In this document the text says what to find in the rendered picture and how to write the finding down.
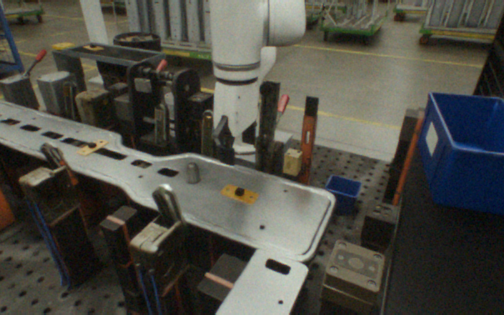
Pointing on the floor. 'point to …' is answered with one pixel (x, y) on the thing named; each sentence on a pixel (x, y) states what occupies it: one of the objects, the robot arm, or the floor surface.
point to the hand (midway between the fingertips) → (238, 149)
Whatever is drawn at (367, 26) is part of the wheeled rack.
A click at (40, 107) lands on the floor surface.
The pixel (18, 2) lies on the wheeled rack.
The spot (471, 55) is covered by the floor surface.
